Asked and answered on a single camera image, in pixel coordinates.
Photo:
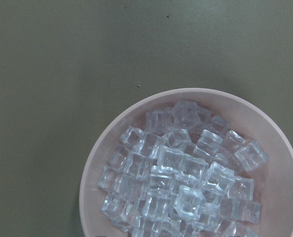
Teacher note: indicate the pink bowl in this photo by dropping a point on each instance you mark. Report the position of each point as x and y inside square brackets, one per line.
[273, 182]

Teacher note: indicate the pile of ice cubes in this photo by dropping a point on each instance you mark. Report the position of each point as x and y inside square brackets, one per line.
[182, 176]

